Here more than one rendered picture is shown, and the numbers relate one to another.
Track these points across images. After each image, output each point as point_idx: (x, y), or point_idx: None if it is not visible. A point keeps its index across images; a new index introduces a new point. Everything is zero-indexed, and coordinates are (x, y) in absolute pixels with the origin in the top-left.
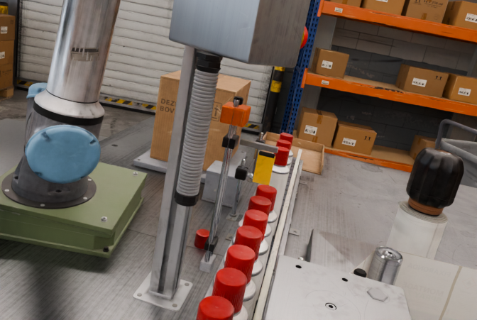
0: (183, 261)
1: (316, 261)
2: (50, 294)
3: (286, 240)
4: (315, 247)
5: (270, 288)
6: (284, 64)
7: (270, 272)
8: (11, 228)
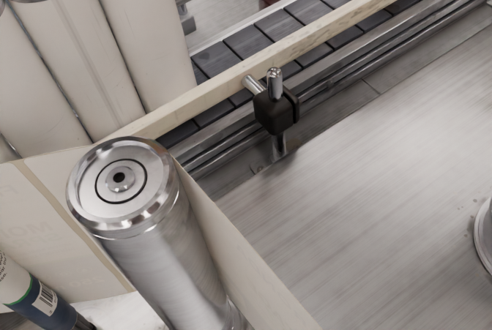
0: (211, 12)
1: (418, 85)
2: (15, 15)
3: (409, 18)
4: (462, 52)
5: (240, 107)
6: None
7: (222, 79)
8: None
